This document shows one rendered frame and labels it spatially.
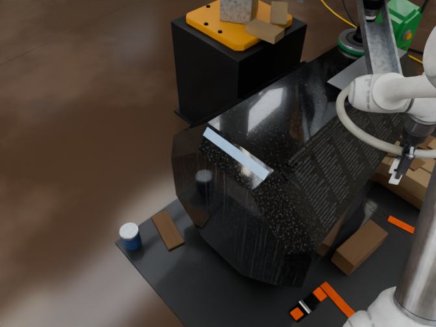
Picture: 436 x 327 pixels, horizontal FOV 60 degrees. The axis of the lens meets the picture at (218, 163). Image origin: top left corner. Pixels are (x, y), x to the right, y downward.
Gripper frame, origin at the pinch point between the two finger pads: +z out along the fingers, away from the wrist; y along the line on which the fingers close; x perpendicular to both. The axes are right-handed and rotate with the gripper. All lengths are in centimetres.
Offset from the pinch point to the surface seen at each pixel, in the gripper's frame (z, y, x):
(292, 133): 0.8, 10.6, 38.3
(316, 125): 0.5, 18.3, 29.9
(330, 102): -0.4, 34.4, 26.0
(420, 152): -11.0, -0.4, -4.2
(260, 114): 0, 18, 53
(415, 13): 22, 199, -25
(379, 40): -15, 67, 11
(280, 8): -1, 122, 64
